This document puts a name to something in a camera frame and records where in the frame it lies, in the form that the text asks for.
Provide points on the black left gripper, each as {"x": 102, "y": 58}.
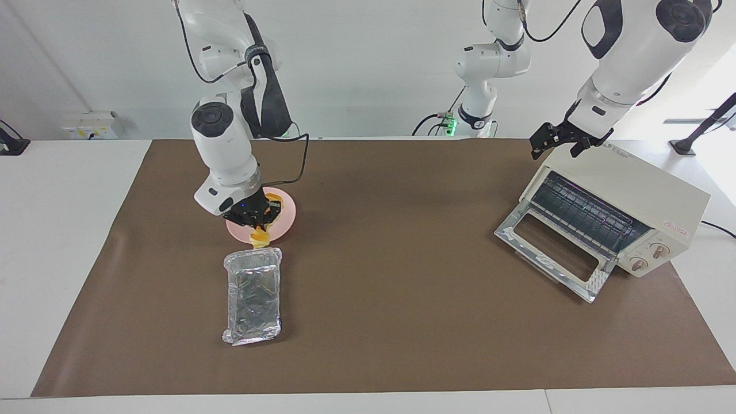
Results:
{"x": 575, "y": 131}

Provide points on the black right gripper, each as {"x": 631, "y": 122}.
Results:
{"x": 247, "y": 210}

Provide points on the striped orange bread loaf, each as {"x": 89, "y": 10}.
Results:
{"x": 259, "y": 237}

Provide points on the aluminium foil tray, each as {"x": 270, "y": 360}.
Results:
{"x": 253, "y": 293}

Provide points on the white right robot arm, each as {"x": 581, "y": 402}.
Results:
{"x": 224, "y": 149}

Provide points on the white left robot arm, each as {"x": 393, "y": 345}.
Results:
{"x": 627, "y": 57}

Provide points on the cream white toaster oven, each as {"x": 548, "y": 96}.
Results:
{"x": 644, "y": 190}

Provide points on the oven control knob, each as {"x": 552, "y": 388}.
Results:
{"x": 638, "y": 264}
{"x": 660, "y": 250}

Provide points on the pink round plate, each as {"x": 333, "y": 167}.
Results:
{"x": 287, "y": 221}

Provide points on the green lit left base connector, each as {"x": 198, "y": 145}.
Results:
{"x": 449, "y": 123}

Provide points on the tall black stand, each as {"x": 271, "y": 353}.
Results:
{"x": 704, "y": 123}

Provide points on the brown table mat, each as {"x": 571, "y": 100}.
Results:
{"x": 391, "y": 287}

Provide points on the small black stand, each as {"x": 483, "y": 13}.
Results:
{"x": 11, "y": 145}

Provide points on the glass oven door metal frame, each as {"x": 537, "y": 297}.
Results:
{"x": 543, "y": 259}

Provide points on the white wall power outlet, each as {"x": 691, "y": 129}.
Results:
{"x": 89, "y": 126}

